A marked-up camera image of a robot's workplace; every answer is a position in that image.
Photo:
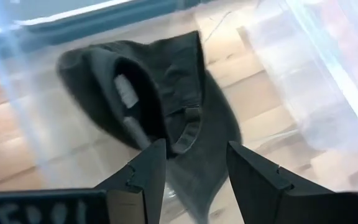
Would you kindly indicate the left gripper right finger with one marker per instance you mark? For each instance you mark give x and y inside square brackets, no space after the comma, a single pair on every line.
[269,199]

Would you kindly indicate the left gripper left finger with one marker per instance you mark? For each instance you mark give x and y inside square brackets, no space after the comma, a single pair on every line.
[141,186]

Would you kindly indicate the clear plastic bin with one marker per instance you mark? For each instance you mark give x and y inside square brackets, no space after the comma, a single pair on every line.
[322,77]

